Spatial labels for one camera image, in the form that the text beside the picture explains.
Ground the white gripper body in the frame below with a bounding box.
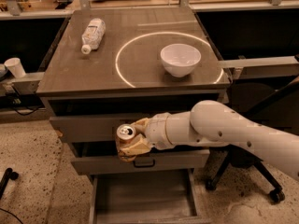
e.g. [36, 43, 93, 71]
[145, 113, 170, 150]

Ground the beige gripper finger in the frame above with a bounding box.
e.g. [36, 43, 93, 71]
[131, 118, 150, 133]
[118, 134, 152, 159]

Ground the orange soda can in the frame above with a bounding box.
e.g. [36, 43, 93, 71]
[115, 124, 135, 161]

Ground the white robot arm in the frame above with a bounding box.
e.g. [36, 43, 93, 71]
[116, 100, 299, 180]

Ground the grey middle drawer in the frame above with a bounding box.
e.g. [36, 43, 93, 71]
[71, 149, 210, 175]

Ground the grey drawer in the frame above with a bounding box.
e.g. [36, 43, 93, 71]
[50, 113, 151, 144]
[71, 149, 210, 175]
[89, 169, 211, 224]

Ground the grey top drawer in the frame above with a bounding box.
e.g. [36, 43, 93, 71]
[50, 113, 151, 144]

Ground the grey bottom drawer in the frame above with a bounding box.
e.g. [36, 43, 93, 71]
[89, 169, 211, 224]

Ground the grey drawer cabinet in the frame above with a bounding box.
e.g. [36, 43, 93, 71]
[36, 6, 232, 224]

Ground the white bowl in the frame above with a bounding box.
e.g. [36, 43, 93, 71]
[160, 44, 202, 77]

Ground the clear plastic water bottle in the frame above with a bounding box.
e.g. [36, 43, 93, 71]
[81, 18, 106, 54]

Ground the black office chair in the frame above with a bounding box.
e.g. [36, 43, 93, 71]
[206, 77, 299, 203]

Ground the black floor stand foot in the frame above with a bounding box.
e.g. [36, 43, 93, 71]
[0, 168, 19, 199]

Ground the white paper cup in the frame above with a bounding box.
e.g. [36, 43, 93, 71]
[5, 58, 26, 78]

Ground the black power strip with cable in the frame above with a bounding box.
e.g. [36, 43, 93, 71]
[0, 84, 44, 116]

